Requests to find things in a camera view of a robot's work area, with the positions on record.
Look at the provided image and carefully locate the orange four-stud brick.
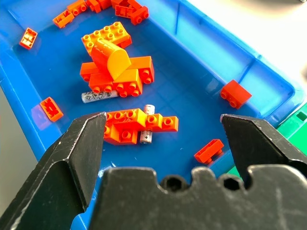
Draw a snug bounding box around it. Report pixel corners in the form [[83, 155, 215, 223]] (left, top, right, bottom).
[[112, 69, 143, 98]]

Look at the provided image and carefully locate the orange half-cylinder block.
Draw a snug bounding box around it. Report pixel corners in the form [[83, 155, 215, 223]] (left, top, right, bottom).
[[90, 39, 132, 81]]

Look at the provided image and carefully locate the orange eight-stud brick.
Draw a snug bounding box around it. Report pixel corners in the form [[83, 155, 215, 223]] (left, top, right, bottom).
[[81, 21, 132, 51]]

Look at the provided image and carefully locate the long red-orange brick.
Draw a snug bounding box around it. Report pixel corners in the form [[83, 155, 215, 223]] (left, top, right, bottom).
[[80, 62, 101, 82]]

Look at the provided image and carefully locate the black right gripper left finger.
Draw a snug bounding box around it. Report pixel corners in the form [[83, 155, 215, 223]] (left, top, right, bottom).
[[0, 112, 107, 230]]

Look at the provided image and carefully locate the small orange hollow brick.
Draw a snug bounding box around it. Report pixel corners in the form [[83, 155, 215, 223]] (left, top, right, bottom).
[[19, 27, 38, 50], [39, 96, 64, 123]]

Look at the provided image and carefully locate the silver battery with printed icons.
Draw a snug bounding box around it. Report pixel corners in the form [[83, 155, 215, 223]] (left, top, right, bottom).
[[81, 90, 119, 104]]

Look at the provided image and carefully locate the blue plastic bin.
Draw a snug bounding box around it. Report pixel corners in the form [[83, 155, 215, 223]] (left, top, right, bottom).
[[0, 0, 307, 230]]

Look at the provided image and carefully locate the red hollow brick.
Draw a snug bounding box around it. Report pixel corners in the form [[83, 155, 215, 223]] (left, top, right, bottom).
[[114, 4, 135, 18]]

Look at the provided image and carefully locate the yellow-orange slope block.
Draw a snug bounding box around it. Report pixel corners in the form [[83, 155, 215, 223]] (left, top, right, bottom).
[[130, 108, 148, 129]]

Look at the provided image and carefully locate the white battery with plus mark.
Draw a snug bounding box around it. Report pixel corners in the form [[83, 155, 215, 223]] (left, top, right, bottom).
[[140, 104, 155, 145]]

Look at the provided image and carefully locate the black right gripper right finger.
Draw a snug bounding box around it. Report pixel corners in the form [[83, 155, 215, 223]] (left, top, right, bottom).
[[220, 114, 307, 180]]

